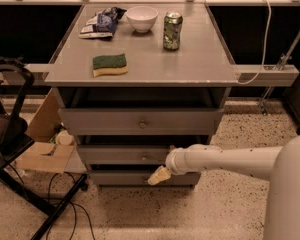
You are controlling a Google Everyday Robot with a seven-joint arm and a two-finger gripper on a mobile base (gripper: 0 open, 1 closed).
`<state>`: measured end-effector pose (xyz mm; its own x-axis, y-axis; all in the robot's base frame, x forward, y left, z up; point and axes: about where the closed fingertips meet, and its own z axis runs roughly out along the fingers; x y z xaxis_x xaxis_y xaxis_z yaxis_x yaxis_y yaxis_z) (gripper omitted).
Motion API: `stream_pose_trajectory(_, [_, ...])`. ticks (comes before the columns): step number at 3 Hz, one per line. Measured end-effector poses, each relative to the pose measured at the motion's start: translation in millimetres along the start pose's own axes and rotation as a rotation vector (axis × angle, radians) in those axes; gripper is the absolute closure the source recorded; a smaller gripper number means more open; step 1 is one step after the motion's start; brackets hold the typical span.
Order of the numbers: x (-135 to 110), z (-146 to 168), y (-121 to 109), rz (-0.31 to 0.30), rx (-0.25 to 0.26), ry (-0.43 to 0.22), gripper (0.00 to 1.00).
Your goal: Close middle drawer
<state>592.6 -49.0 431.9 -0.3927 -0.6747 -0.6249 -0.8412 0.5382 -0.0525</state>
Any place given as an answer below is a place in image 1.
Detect blue chip bag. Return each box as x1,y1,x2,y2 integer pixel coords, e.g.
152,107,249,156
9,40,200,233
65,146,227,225
79,7,126,38

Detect grey bottom drawer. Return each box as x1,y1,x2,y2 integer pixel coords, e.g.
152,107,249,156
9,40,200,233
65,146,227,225
90,171,201,186

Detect white roll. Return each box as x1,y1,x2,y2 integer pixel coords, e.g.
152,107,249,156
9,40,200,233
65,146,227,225
56,130,74,146

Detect black chair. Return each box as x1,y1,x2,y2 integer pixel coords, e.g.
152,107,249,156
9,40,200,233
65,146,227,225
0,57,87,240

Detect white cable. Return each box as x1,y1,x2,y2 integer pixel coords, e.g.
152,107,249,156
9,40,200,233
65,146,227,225
235,0,273,86

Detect metal diagonal strut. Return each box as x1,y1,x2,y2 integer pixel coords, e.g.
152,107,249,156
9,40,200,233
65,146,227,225
259,30,300,115

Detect grey drawer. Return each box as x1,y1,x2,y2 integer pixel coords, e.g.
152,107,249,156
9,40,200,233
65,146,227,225
90,171,201,186
59,87,223,135
77,145,170,165

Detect grey drawer cabinet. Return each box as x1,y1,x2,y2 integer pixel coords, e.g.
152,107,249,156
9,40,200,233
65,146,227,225
51,3,231,176

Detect green soda can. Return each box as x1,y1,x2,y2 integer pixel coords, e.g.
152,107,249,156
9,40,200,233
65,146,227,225
163,11,183,50

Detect cardboard box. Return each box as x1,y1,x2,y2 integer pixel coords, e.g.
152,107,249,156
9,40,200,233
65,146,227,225
16,90,75,173

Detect white ceramic bowl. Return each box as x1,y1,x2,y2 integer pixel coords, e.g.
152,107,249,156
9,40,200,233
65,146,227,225
125,6,158,33

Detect grey top drawer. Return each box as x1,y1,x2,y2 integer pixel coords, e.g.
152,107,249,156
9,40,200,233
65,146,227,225
59,87,223,135

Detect grey horizontal rail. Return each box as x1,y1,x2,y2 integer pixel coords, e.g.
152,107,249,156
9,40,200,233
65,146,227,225
26,64,299,87

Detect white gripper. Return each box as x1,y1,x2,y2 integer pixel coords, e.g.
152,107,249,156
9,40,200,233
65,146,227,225
147,148,189,185

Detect black floor cable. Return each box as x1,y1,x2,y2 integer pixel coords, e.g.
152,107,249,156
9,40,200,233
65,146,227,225
44,171,96,240

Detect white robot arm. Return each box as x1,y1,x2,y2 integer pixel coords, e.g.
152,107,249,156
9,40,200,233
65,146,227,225
148,135,300,240

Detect green yellow sponge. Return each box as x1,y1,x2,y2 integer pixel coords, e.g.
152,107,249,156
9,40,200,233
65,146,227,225
93,54,128,77

